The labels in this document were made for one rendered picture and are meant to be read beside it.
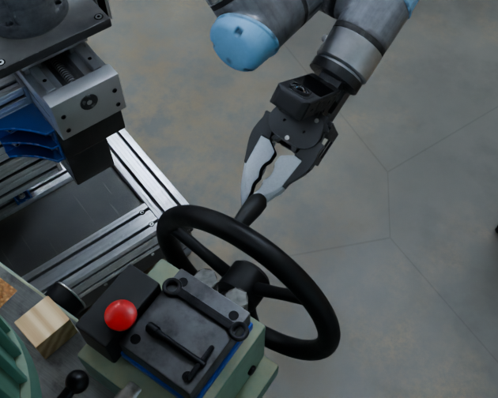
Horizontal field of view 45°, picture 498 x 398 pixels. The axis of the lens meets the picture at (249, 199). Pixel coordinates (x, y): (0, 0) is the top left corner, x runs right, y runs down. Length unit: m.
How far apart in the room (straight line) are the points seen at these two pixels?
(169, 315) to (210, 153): 1.40
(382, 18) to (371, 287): 1.08
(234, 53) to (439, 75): 1.61
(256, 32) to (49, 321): 0.40
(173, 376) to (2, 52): 0.74
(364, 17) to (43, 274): 1.04
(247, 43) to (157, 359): 0.37
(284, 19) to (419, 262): 1.18
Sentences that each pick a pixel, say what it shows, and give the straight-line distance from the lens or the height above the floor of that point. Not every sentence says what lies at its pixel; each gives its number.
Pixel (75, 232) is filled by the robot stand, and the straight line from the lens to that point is 1.61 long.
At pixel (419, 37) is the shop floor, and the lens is 2.42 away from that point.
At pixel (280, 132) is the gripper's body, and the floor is 0.96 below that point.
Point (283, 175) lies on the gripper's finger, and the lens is 0.76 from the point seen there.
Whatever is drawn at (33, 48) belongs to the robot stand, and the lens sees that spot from 1.14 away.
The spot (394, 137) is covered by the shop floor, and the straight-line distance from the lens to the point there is 2.06.
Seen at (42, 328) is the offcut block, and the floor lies 0.94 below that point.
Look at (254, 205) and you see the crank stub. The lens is 0.73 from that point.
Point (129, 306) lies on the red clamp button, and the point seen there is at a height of 1.02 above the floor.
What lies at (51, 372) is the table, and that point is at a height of 0.90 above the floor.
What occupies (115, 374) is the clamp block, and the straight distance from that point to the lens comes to 0.63.
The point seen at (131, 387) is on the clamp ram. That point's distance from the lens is 0.62.
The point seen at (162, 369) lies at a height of 1.00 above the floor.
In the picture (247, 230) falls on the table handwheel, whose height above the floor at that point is 0.95.
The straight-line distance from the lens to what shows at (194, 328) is 0.59.
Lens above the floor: 1.55
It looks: 56 degrees down
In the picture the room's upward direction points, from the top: straight up
